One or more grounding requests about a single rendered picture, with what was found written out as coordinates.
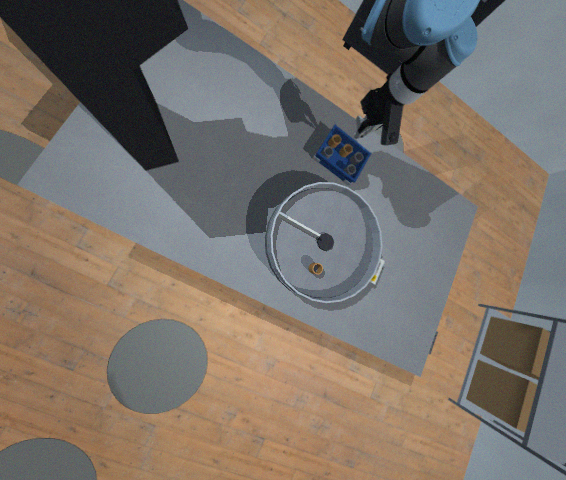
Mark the bronze bushing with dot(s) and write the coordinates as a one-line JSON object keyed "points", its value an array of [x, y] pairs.
{"points": [[336, 138], [346, 147], [320, 268]]}

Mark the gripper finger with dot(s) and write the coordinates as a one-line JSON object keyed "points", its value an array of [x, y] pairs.
{"points": [[373, 128], [363, 127]]}

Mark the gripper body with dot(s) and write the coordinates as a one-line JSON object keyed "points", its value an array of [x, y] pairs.
{"points": [[373, 104]]}

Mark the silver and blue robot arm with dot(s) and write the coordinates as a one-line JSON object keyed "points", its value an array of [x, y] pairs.
{"points": [[418, 25]]}

